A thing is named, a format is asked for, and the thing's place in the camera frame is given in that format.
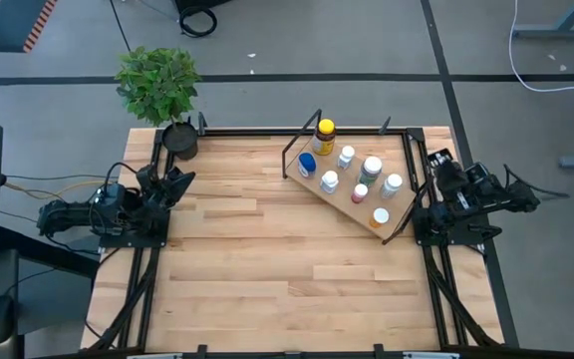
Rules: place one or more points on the green leafy plant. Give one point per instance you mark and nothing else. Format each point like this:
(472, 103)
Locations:
(157, 85)

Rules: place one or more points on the white medicine bottle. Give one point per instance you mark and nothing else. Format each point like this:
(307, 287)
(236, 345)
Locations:
(394, 180)

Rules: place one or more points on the dark grey desk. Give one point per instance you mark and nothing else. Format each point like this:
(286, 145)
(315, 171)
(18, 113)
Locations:
(3, 279)

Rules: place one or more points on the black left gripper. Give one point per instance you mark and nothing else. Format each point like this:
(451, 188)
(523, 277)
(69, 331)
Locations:
(152, 199)

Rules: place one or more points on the black aluminium table frame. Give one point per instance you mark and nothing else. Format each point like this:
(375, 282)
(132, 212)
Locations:
(247, 132)

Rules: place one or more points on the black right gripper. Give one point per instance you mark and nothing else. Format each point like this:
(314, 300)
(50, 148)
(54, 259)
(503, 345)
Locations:
(476, 187)

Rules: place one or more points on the pink bottle white cap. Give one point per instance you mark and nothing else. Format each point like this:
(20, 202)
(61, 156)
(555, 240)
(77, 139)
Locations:
(361, 189)

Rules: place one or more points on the yellow-capped amber bottle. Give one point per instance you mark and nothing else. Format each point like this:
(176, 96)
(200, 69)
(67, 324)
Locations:
(326, 125)

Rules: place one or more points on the black floor box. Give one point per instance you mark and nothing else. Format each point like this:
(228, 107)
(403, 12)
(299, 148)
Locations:
(192, 4)

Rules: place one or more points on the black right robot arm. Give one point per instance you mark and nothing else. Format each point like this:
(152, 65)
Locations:
(516, 197)

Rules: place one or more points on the wooden shelf black frame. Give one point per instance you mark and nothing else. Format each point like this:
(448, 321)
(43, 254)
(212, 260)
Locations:
(349, 177)

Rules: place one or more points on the orange bottle white cap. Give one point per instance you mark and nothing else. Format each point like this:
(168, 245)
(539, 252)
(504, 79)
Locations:
(380, 215)

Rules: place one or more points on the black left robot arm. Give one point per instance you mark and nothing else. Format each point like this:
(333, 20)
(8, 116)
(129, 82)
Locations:
(68, 217)

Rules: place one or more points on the dark mat orange stripes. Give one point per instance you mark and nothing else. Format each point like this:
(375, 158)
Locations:
(3, 25)

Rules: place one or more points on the silver bracket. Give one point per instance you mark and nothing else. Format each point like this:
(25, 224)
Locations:
(431, 356)
(155, 356)

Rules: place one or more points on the blue-capped clear bottle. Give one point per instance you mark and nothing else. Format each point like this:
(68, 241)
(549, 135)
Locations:
(307, 162)

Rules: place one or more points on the black plant pot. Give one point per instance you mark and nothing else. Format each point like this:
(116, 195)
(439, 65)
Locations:
(180, 139)

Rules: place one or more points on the blue-grey table leg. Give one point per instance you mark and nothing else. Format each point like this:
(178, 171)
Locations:
(556, 32)

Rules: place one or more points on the white bottle blue-banded label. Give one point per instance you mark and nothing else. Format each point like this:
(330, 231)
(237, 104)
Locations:
(330, 177)
(348, 151)

